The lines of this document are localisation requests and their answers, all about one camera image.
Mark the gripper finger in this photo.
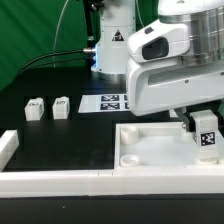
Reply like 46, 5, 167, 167
175, 108, 196, 133

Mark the white square tabletop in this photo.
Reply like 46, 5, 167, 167
114, 122, 224, 168

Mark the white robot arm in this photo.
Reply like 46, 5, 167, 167
126, 0, 224, 131

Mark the white sheet with AprilTags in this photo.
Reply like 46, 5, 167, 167
78, 94, 129, 113

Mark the black vertical pole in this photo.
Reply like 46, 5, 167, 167
82, 0, 95, 48

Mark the white U-shaped obstacle fence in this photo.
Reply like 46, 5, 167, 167
0, 130, 224, 198

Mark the green backdrop curtain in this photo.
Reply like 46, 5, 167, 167
0, 0, 161, 92

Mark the black cable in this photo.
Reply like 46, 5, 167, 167
18, 48, 96, 76

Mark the grey cable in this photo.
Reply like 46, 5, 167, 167
52, 0, 72, 68

